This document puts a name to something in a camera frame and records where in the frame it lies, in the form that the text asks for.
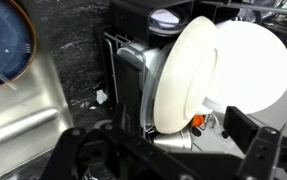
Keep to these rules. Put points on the cream plate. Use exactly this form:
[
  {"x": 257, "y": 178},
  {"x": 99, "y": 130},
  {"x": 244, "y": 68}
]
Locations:
[{"x": 176, "y": 83}]

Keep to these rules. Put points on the clear plastic fork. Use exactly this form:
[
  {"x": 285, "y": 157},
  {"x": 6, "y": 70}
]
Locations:
[{"x": 3, "y": 79}]

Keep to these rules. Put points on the small orange item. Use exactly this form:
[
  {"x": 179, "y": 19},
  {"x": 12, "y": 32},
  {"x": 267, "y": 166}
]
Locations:
[{"x": 197, "y": 120}]

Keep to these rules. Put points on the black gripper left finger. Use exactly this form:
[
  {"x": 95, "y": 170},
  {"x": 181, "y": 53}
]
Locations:
[{"x": 83, "y": 150}]

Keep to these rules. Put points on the black dish rack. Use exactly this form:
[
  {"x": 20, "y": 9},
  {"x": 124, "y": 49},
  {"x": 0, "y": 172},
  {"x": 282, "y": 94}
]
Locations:
[{"x": 131, "y": 83}]

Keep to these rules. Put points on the steel cup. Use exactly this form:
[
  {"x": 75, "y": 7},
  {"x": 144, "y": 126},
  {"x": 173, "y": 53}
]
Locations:
[{"x": 173, "y": 141}]

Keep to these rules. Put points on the white paper scrap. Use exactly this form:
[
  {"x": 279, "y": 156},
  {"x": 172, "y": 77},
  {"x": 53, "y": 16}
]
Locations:
[{"x": 101, "y": 96}]

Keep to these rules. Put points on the clear plastic lid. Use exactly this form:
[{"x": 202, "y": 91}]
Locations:
[{"x": 148, "y": 93}]

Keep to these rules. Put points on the white cup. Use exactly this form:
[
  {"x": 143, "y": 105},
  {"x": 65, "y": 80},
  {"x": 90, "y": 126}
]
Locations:
[{"x": 149, "y": 55}]

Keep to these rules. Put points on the white plate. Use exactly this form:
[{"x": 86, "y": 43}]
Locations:
[{"x": 253, "y": 66}]

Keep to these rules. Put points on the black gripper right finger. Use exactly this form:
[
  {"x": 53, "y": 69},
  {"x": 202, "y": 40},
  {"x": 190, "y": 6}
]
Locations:
[{"x": 263, "y": 150}]

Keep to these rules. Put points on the clear glass cup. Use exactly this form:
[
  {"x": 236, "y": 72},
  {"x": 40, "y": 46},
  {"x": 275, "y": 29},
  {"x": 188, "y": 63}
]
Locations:
[{"x": 164, "y": 18}]

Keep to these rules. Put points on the blue plate brown rim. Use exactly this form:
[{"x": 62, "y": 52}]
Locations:
[{"x": 3, "y": 43}]

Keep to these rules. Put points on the stainless steel sink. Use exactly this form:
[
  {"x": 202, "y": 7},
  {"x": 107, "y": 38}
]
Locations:
[{"x": 23, "y": 123}]

